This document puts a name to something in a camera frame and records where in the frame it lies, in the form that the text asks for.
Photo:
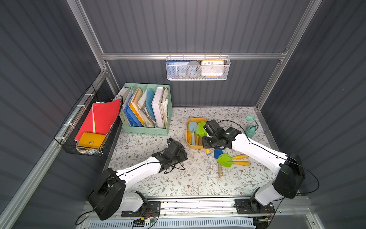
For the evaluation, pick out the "black wire side basket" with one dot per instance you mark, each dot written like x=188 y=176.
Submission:
x=66 y=137

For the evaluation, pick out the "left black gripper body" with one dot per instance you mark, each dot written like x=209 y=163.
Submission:
x=177 y=147

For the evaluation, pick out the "blue shovel wooden handle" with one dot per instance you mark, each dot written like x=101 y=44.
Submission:
x=217 y=153

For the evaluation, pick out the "green book organizer crate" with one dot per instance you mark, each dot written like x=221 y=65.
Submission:
x=139 y=99

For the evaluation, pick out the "yellow plastic storage box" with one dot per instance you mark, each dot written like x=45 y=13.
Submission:
x=188 y=135

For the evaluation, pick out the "light blue shovel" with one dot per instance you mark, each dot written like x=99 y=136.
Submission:
x=192 y=126

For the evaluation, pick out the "blue box in basket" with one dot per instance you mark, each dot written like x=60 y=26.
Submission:
x=176 y=69

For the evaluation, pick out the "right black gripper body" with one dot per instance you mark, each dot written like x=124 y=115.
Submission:
x=211 y=130

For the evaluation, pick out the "red folder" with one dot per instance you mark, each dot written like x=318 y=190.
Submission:
x=100 y=118

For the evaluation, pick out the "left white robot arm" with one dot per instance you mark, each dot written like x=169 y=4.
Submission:
x=110 y=190

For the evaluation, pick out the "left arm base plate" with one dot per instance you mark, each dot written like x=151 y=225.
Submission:
x=149 y=209

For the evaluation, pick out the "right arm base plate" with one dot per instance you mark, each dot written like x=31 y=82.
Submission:
x=248 y=206

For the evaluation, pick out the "green pointed trowel yellow handle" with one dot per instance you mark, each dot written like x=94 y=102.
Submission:
x=200 y=132

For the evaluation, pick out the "yellow wallet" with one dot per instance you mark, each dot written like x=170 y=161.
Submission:
x=91 y=140

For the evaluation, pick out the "yellow white alarm clock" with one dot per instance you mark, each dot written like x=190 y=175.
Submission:
x=212 y=68

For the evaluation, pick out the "floral table mat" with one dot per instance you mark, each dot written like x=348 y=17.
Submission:
x=198 y=175

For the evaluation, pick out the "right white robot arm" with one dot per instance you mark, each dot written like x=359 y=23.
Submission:
x=287 y=168

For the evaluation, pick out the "white wire wall basket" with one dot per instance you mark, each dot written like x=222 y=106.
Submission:
x=199 y=58

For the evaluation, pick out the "grey tape roll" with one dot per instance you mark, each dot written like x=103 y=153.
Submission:
x=193 y=69

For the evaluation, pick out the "blue folder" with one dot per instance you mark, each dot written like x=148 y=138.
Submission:
x=135 y=122

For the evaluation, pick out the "white hardcover book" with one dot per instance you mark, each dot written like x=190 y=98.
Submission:
x=157 y=107

